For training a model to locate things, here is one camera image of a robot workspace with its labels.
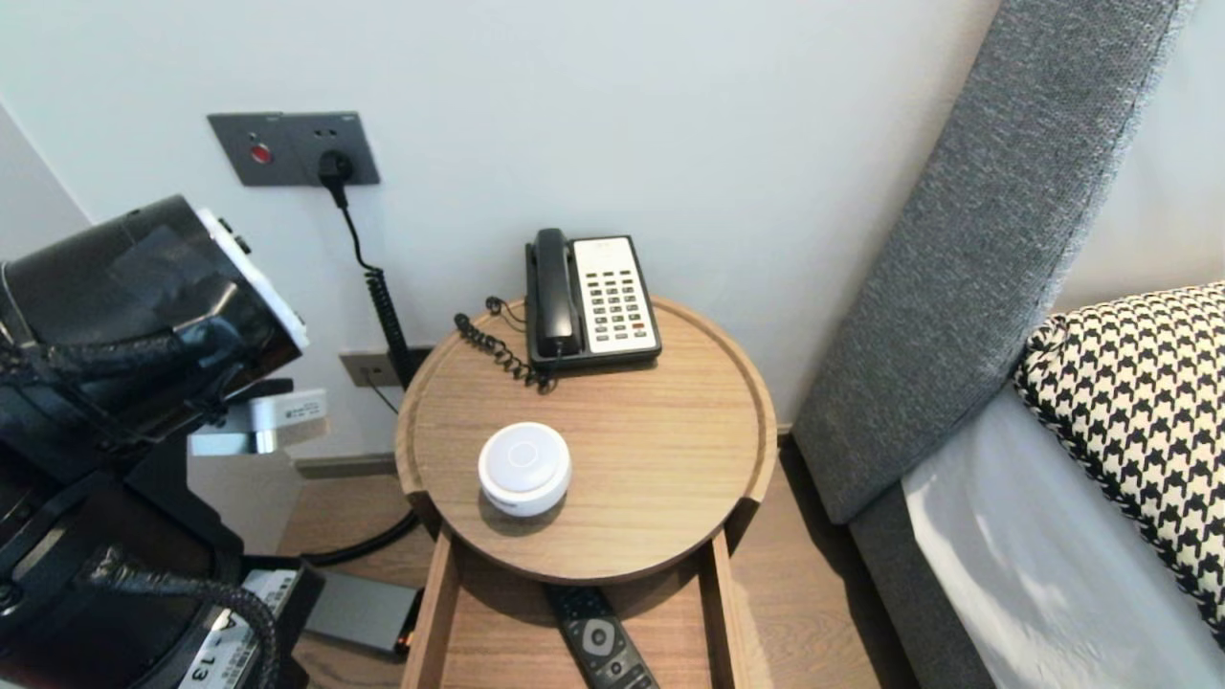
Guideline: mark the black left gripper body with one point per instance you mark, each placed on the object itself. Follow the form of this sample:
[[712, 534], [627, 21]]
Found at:
[[297, 603]]

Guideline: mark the white round smart speaker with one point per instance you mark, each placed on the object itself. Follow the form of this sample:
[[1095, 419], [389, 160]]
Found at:
[[524, 469]]

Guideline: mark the black TV remote control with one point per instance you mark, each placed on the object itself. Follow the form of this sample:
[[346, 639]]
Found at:
[[598, 636]]

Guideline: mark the curved wooden table drawer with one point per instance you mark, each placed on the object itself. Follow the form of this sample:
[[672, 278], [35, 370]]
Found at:
[[670, 632]]

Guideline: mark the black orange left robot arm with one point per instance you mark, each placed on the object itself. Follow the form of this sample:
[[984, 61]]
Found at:
[[96, 287]]

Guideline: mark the grey power adapter box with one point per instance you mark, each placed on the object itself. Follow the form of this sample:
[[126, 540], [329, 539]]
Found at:
[[364, 612]]

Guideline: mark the wooden skirting board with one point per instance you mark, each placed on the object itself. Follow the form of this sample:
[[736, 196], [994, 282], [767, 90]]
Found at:
[[345, 465]]

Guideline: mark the round wooden side table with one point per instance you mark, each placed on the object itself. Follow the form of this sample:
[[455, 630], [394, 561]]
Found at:
[[651, 450]]

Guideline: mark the black telephone handset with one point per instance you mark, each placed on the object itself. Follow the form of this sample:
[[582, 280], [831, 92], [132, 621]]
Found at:
[[554, 287]]

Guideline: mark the black power plug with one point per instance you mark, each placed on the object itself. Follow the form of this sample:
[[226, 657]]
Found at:
[[335, 169]]

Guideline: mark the black and white desk telephone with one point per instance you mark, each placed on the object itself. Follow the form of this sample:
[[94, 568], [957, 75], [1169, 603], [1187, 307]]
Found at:
[[617, 297]]

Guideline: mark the white bed sheet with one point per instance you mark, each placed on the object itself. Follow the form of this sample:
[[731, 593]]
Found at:
[[1034, 574]]

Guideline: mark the grey fabric bed headboard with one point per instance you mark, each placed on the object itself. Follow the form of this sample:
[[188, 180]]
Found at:
[[1005, 191]]

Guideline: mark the black white houndstooth pillow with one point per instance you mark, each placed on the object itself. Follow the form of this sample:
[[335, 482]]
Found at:
[[1129, 402]]

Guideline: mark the beige wall data socket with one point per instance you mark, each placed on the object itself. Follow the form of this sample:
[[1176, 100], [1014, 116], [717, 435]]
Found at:
[[368, 368]]

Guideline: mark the dark grey blank wall plate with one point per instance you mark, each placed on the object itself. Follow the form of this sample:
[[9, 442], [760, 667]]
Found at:
[[423, 356]]

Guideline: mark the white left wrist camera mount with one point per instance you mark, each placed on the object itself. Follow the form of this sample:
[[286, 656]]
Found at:
[[258, 277]]

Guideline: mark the grey wall plate red button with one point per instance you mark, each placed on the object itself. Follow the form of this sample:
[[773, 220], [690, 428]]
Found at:
[[249, 150]]

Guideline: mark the grey wall power socket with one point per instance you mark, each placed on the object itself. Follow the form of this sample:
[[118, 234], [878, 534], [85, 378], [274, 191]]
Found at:
[[356, 136]]

